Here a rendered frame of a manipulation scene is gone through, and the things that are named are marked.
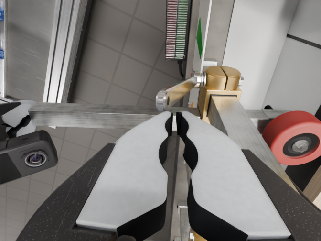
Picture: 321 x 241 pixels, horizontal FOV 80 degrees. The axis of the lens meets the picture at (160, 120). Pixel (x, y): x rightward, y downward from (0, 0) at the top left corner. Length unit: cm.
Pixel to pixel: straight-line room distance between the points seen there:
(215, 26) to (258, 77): 22
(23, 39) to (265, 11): 98
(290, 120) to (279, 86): 26
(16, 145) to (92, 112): 11
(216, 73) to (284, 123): 12
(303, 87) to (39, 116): 50
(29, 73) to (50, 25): 28
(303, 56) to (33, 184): 214
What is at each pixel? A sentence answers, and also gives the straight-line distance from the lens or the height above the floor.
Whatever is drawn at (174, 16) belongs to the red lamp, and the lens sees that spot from 42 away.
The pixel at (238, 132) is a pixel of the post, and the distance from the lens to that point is 22.
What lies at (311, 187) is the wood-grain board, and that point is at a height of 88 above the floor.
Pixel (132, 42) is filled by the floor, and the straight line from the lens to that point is 116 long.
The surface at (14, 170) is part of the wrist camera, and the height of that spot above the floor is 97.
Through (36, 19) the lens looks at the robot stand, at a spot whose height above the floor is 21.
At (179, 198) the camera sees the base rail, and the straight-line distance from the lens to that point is 74.
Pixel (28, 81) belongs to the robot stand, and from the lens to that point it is 121.
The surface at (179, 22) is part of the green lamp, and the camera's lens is 42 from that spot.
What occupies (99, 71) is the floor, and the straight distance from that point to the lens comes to 126.
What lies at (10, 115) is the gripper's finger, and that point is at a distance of 35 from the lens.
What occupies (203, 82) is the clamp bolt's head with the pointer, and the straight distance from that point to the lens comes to 30.
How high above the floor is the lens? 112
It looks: 57 degrees down
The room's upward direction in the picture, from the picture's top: 176 degrees counter-clockwise
